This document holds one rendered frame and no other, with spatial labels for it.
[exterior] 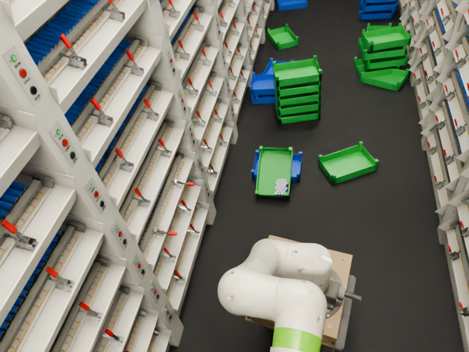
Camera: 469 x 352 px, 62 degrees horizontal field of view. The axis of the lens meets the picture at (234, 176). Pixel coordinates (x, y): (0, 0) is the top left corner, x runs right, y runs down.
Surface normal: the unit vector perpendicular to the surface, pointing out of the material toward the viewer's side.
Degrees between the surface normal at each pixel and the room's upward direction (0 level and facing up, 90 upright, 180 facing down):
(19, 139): 21
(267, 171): 28
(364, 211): 0
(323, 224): 0
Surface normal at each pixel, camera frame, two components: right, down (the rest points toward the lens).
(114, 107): 0.23, -0.61
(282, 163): -0.21, -0.26
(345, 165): -0.13, -0.68
